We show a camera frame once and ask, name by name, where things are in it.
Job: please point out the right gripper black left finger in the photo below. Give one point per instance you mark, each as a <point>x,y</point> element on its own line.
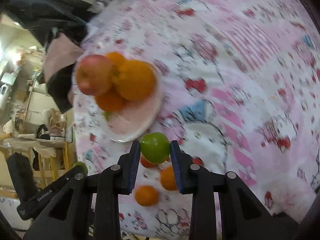
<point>67,214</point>

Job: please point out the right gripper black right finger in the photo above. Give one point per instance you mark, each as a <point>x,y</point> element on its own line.
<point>243,216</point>

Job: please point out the small mandarin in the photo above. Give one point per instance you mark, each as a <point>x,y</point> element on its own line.
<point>146,195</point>
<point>167,179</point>

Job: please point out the small red tomato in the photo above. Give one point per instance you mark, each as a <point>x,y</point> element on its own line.
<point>198,161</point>
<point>145,163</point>

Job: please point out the green fruit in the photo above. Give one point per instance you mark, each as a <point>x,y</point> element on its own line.
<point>155,148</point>
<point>82,165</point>

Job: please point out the wooden rack furniture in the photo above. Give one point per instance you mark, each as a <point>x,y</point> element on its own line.
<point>46,169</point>

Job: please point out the pink white ceramic plate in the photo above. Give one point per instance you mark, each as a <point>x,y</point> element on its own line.
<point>132,120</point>

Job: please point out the orange front left on plate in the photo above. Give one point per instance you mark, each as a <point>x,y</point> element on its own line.
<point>110,101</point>

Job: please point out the red apple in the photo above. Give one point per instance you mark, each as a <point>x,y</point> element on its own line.
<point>94,75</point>

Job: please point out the large bumpy orange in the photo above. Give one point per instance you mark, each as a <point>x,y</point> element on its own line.
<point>134,80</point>

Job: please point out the orange at plate back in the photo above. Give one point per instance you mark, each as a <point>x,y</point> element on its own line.
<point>116,58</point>

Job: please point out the pink kitty print bedsheet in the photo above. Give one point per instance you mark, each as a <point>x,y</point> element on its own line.
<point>241,86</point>

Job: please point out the black jacket on bed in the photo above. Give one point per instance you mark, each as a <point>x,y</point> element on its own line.
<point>46,19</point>

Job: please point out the grey striped cloth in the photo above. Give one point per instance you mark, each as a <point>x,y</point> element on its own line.
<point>98,6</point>

